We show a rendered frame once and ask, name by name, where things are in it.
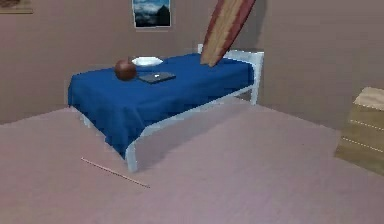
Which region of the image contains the dark grey laptop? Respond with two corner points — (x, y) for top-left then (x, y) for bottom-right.
(138, 71), (177, 85)

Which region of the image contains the blue white-framed bed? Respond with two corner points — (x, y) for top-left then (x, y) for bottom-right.
(67, 45), (265, 174)

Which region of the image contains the brown basketball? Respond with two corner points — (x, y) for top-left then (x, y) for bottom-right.
(114, 58), (138, 82)

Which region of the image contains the red and tan surfboard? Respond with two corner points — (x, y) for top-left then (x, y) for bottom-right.
(200, 0), (257, 69)

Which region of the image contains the thin brown stick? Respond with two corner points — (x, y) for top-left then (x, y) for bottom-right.
(80, 157), (151, 189)

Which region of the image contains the tan wooden chest of drawers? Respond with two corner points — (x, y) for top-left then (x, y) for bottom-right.
(334, 86), (384, 177)

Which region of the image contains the blue mountain wall picture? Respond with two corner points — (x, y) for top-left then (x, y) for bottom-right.
(131, 0), (172, 29)

